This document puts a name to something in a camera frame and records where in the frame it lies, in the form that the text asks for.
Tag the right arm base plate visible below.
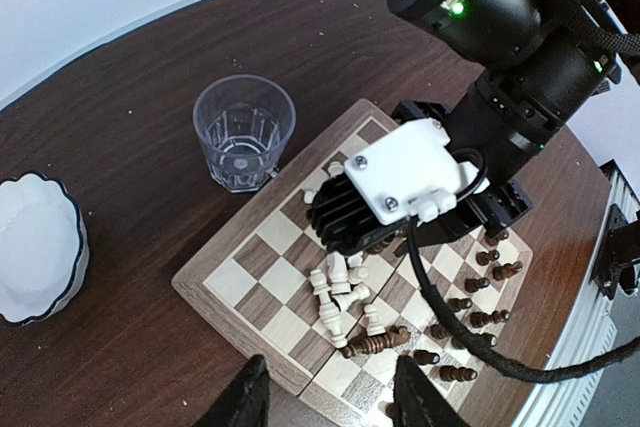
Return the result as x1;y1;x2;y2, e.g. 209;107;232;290
591;203;639;300

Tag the white scalloped bowl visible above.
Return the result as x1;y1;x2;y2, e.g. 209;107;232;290
1;171;90;326

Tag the dark chess piece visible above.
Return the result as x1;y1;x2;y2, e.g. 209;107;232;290
447;298;473;313
470;309;511;328
475;249;500;266
451;332;497;350
413;349;440;366
438;365;478;382
464;277;491;293
428;324;451;340

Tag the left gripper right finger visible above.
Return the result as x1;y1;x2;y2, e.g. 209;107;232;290
392;355;468;427

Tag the pile of white chess pieces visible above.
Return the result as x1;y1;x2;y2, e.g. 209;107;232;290
305;161;382;348

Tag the aluminium front rail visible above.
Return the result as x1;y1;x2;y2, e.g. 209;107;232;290
513;160;639;426

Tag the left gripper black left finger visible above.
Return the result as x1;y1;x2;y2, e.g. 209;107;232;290
193;354;270;427

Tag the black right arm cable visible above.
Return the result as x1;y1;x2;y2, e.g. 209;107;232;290
404;0;640;386

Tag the clear drinking glass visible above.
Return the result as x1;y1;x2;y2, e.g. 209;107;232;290
192;75;297;194

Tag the pile of dark chess pieces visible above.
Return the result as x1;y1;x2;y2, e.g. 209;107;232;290
340;326;411;358

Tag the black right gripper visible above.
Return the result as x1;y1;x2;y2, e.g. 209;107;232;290
387;0;622;246

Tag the wooden chess board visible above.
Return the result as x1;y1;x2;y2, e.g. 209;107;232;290
170;98;535;427

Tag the dark chess piece front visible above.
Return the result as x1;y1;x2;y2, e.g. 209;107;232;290
438;365;478;382

